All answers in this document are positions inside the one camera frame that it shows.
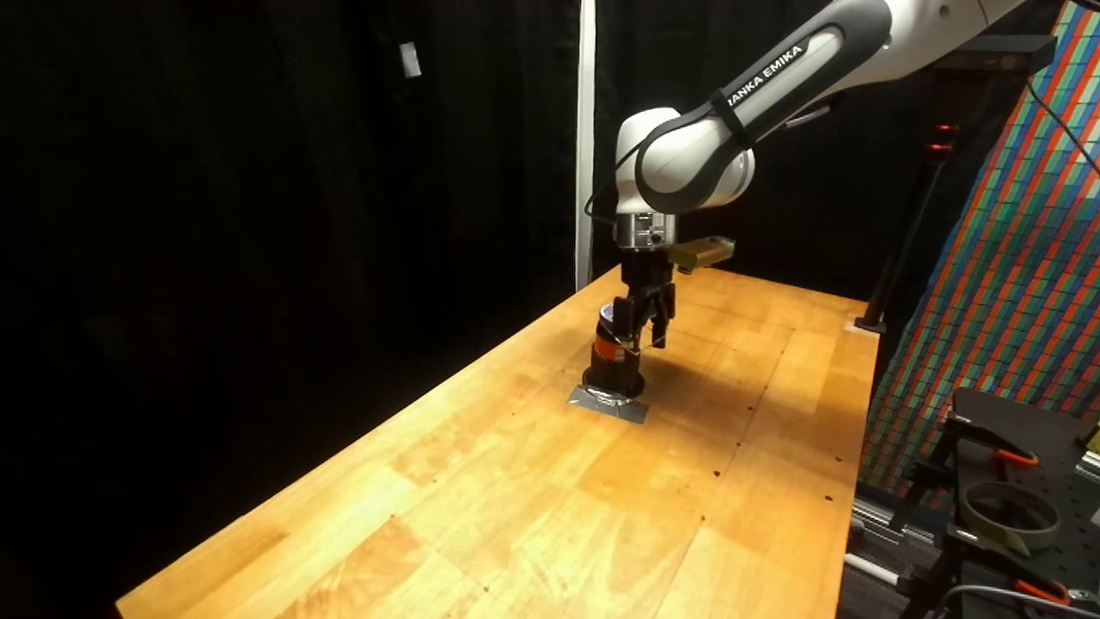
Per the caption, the white vertical pole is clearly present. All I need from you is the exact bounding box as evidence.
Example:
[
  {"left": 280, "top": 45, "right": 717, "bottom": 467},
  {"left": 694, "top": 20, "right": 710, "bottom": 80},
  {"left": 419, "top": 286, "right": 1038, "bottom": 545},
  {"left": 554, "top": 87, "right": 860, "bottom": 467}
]
[{"left": 575, "top": 0, "right": 598, "bottom": 288}]

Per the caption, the roll of tape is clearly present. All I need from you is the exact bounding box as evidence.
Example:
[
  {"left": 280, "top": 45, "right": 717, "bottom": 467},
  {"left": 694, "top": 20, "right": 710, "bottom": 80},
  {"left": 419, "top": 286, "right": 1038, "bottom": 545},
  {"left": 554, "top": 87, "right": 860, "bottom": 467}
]
[{"left": 960, "top": 480, "right": 1063, "bottom": 556}]

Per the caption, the colourful striped panel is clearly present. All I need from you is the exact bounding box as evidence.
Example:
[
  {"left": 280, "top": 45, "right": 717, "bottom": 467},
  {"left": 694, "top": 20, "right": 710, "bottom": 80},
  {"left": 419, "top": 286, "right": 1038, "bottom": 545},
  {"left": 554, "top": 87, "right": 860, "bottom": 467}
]
[{"left": 860, "top": 0, "right": 1100, "bottom": 490}]

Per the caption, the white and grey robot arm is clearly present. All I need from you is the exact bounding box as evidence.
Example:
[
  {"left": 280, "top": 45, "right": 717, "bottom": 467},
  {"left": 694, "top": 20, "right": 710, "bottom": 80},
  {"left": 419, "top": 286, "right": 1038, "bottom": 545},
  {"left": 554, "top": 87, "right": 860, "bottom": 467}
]
[{"left": 598, "top": 0, "right": 1024, "bottom": 353}]

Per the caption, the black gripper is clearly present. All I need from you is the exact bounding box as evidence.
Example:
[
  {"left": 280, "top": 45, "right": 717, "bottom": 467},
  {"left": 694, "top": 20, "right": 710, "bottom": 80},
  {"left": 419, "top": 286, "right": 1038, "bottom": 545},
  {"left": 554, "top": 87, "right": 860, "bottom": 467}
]
[{"left": 615, "top": 250, "right": 675, "bottom": 346}]

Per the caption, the black and orange cup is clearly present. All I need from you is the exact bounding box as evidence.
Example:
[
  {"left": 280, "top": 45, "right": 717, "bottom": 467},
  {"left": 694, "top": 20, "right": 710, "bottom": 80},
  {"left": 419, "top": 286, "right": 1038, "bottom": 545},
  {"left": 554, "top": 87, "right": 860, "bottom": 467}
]
[{"left": 583, "top": 302, "right": 642, "bottom": 400}]

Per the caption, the black clamp with orange handle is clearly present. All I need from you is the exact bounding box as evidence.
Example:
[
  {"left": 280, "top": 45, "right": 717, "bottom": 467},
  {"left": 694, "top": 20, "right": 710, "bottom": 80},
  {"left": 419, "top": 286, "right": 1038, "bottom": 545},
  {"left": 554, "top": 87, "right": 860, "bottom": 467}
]
[{"left": 913, "top": 386, "right": 1100, "bottom": 545}]

